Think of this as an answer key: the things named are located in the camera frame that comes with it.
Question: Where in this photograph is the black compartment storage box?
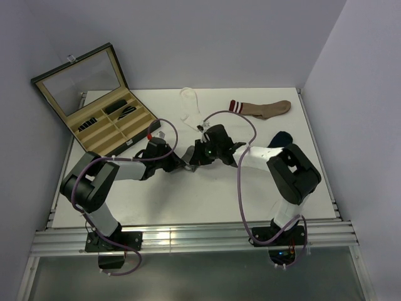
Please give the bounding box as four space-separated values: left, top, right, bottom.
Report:
31 43 161 156

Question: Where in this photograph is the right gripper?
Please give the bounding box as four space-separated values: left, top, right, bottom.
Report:
189 139 222 166

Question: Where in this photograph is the aluminium frame rail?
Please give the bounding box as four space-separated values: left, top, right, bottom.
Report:
29 221 359 257

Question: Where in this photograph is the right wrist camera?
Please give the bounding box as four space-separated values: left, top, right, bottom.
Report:
204 124 234 149

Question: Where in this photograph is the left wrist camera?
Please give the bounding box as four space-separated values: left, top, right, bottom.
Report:
146 131 170 158

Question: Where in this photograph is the black rolled sock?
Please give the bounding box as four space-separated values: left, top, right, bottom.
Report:
103 99 127 115

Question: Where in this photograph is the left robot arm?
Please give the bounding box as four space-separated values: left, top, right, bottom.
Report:
60 145 185 250

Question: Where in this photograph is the striped rolled sock left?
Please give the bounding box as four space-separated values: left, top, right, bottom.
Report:
78 117 97 132

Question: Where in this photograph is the grey sock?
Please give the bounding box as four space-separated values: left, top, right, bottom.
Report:
181 145 197 172

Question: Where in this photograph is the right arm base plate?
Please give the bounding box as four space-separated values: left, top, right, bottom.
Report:
248 223 307 247

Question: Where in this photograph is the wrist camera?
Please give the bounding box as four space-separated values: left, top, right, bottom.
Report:
146 131 170 158
204 124 234 149

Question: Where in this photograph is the tan sock with red cuff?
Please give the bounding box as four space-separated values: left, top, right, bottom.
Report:
229 100 291 120

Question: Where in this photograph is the white sock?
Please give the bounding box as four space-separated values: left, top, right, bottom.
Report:
179 87 207 132

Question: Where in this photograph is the navy blue sock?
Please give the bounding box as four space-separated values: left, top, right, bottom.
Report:
268 131 293 148

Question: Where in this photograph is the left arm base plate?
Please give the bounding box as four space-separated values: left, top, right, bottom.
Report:
85 231 143 253

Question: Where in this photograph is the striped rolled sock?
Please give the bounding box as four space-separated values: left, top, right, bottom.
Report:
78 117 97 132
118 106 137 120

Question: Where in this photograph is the striped rolled sock right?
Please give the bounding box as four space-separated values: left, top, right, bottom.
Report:
118 106 137 120

